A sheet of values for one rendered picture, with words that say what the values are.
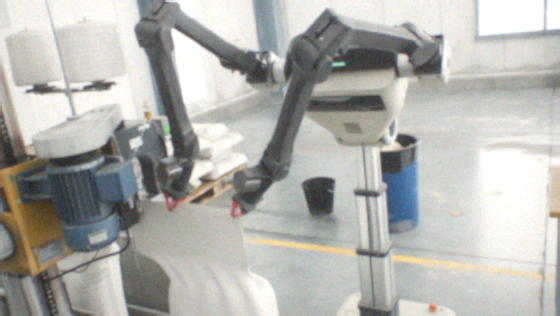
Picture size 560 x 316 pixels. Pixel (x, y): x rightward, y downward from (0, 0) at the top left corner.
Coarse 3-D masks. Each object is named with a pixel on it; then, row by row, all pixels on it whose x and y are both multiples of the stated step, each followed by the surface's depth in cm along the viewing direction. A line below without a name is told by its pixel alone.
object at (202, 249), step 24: (144, 216) 176; (168, 216) 170; (192, 216) 164; (216, 216) 159; (240, 216) 155; (144, 240) 180; (168, 240) 174; (192, 240) 168; (216, 240) 162; (240, 240) 157; (168, 264) 175; (192, 264) 169; (216, 264) 165; (240, 264) 160; (192, 288) 166; (216, 288) 162; (240, 288) 159; (264, 288) 162; (192, 312) 168; (216, 312) 162; (240, 312) 158; (264, 312) 159
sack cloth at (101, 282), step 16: (80, 256) 193; (96, 256) 190; (112, 256) 196; (80, 272) 190; (96, 272) 191; (112, 272) 197; (80, 288) 192; (96, 288) 193; (112, 288) 197; (80, 304) 194; (96, 304) 194; (112, 304) 199
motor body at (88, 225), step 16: (96, 160) 132; (48, 176) 132; (64, 176) 130; (80, 176) 130; (64, 192) 130; (80, 192) 131; (96, 192) 134; (64, 208) 132; (80, 208) 131; (96, 208) 134; (112, 208) 143; (64, 224) 136; (80, 224) 133; (96, 224) 134; (112, 224) 138; (64, 240) 137; (80, 240) 133; (96, 240) 134; (112, 240) 138
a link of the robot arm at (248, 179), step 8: (248, 168) 139; (256, 168) 141; (264, 168) 143; (280, 168) 140; (288, 168) 141; (240, 176) 139; (248, 176) 137; (256, 176) 139; (264, 176) 140; (272, 176) 142; (280, 176) 140; (240, 184) 139; (248, 184) 138; (256, 184) 141
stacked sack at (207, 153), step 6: (222, 138) 516; (228, 138) 516; (234, 138) 522; (240, 138) 533; (216, 144) 498; (222, 144) 502; (228, 144) 512; (234, 144) 521; (204, 150) 492; (210, 150) 488; (216, 150) 492; (222, 150) 502; (198, 156) 495; (204, 156) 492; (210, 156) 489
